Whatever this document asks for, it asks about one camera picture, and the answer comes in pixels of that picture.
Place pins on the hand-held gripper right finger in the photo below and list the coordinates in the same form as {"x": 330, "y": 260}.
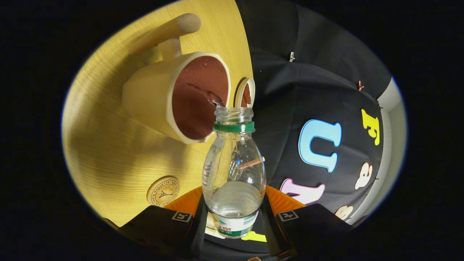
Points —
{"x": 271, "y": 235}

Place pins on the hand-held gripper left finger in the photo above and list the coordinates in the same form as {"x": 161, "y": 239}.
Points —
{"x": 197, "y": 235}

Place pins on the clear plastic juice bottle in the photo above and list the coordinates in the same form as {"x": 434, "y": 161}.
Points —
{"x": 233, "y": 203}

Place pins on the round cork coaster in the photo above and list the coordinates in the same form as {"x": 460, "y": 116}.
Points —
{"x": 163, "y": 191}

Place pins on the wooden table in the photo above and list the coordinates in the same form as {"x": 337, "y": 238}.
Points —
{"x": 108, "y": 152}

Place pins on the brown food piece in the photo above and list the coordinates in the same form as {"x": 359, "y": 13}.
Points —
{"x": 246, "y": 97}

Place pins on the black backdrop cloth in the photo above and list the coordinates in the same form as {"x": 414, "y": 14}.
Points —
{"x": 290, "y": 94}

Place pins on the white round plate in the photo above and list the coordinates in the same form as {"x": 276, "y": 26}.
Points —
{"x": 238, "y": 92}

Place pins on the small red clip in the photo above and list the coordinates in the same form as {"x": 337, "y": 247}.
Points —
{"x": 360, "y": 86}

